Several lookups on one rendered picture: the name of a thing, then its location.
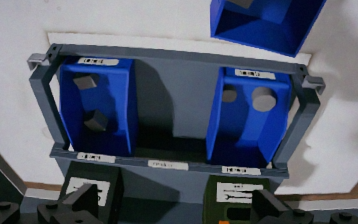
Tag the grey metal disc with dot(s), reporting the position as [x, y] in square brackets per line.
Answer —
[263, 99]
[229, 93]

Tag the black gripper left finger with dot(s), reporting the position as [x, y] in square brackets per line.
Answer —
[85, 198]

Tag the black tool case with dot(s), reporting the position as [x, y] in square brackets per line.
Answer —
[110, 187]

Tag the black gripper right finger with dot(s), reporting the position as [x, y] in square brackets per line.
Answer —
[265, 205]

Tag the dark green tool case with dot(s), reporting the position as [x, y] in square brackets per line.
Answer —
[228, 199]

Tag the grey metal shelf rack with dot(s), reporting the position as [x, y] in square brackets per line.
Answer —
[174, 102]

